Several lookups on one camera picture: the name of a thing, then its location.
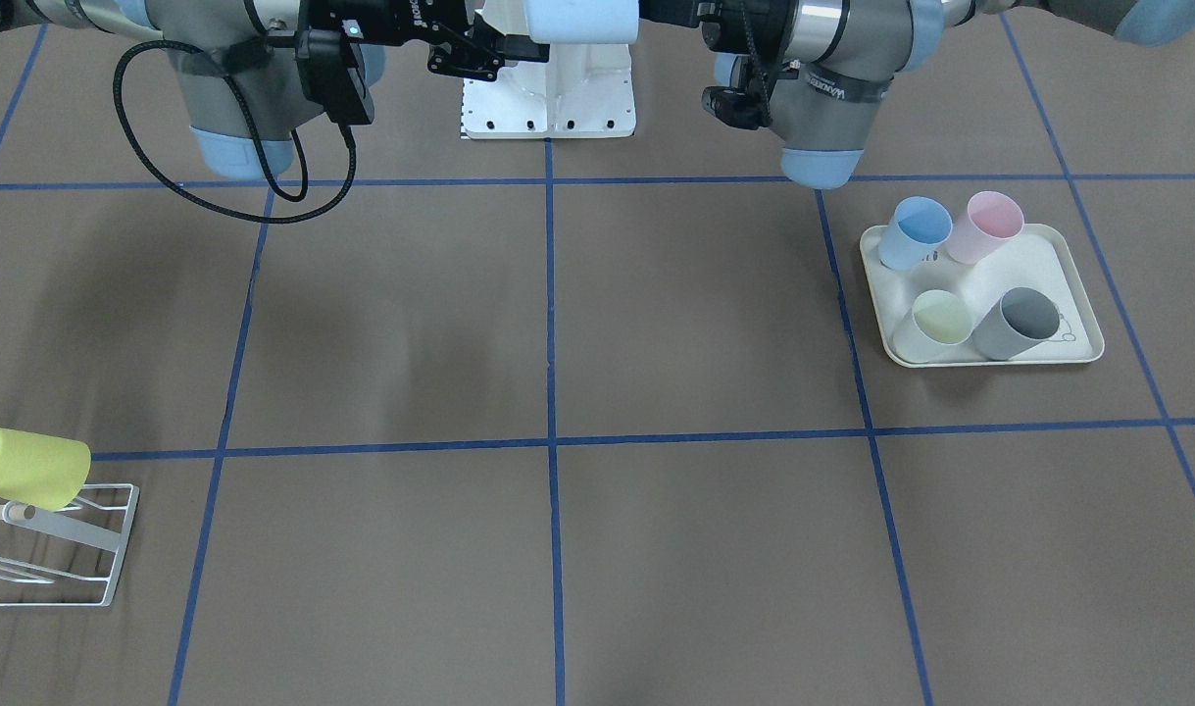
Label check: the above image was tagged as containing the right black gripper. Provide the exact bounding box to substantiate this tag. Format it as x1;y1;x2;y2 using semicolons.
310;1;551;82

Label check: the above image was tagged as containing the pink plastic cup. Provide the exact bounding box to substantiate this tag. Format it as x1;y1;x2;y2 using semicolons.
945;189;1024;265

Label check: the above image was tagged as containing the pale green plastic cup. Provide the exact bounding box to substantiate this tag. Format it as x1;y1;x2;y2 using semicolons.
891;289;974;366

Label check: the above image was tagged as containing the blue plastic cup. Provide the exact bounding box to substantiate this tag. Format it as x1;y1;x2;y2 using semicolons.
876;196;954;270
523;1;641;44

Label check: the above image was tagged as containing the white bear tray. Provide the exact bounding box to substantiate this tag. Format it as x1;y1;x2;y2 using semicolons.
860;225;1105;368

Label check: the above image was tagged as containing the white wire cup rack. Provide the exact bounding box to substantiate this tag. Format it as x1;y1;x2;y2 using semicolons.
0;483;141;610

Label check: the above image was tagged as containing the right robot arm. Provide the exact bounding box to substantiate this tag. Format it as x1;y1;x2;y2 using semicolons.
0;1;549;180

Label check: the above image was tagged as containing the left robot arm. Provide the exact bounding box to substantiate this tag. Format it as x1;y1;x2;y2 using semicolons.
641;1;1017;189

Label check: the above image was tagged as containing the grey plastic cup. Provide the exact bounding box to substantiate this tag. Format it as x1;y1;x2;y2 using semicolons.
972;287;1060;361

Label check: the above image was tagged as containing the yellow plastic cup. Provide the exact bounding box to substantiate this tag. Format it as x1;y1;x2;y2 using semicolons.
0;428;91;511

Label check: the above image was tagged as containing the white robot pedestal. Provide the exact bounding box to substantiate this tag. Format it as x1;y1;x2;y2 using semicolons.
460;1;636;140

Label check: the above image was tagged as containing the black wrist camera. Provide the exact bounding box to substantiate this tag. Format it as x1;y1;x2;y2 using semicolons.
295;27;374;125

